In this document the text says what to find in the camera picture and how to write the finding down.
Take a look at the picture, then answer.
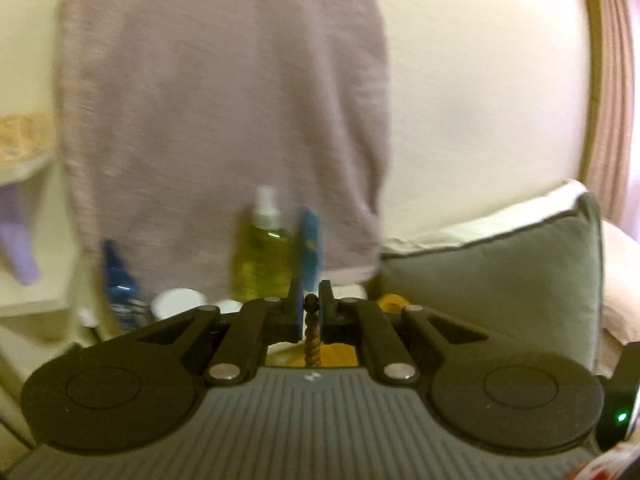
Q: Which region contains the yellow plastic tray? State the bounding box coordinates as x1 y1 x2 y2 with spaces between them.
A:
267 292 412 370

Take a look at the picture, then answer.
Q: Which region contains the wooden box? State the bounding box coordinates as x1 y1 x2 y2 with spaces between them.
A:
0 114 55 162

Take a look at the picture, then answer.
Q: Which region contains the lilac towel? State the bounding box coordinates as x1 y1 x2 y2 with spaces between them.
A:
52 0 393 306

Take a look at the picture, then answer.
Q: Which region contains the twisted brown bead necklace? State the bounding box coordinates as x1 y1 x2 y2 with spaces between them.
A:
302 294 324 370

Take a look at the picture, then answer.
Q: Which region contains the blue white tube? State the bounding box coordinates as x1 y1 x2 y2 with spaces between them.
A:
295 205 324 292

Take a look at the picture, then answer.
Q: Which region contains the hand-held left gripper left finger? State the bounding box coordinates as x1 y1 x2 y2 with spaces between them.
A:
132 279 305 386

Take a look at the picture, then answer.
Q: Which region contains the white pillow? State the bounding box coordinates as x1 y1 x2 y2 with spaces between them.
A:
382 179 640 376

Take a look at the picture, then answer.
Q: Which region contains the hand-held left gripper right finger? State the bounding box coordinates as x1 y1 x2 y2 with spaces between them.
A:
318 280 493 386

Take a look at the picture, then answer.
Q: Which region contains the grey cushion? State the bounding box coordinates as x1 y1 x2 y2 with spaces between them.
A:
377 192 607 377

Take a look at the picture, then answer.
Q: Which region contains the green spray bottle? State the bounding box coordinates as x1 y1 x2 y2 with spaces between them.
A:
234 185 297 306

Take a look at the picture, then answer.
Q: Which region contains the white shelf unit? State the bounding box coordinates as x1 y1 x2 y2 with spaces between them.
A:
0 110 103 453

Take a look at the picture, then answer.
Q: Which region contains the pink curtain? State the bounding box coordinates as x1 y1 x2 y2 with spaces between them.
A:
581 0 640 241

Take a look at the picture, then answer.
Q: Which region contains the purple tube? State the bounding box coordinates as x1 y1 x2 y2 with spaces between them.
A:
0 185 42 287

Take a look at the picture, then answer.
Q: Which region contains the dark blue spray bottle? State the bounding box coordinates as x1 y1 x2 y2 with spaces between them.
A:
99 239 152 333

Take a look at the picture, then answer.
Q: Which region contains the red white patterned cloth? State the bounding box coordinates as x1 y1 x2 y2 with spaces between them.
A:
565 440 640 480

